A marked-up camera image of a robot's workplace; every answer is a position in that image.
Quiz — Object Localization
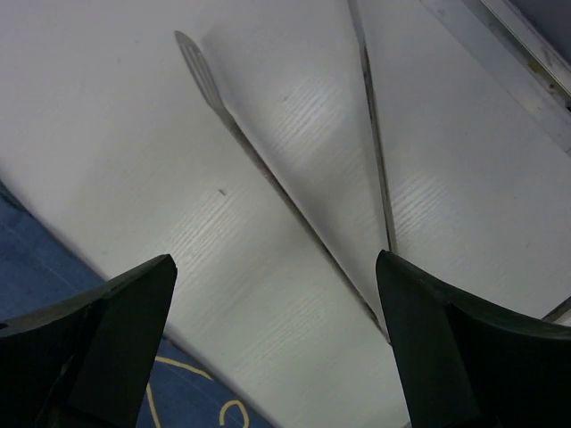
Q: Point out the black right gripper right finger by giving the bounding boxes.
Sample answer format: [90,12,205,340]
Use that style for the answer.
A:
[376,251,570,427]

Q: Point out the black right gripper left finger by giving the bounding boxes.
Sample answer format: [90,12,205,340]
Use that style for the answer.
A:
[1,254,178,427]

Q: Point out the silver metal tongs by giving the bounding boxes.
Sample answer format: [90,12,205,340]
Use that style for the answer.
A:
[174,1,398,342]

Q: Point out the blue fish placemat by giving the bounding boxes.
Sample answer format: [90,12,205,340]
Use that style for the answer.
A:
[1,186,269,427]

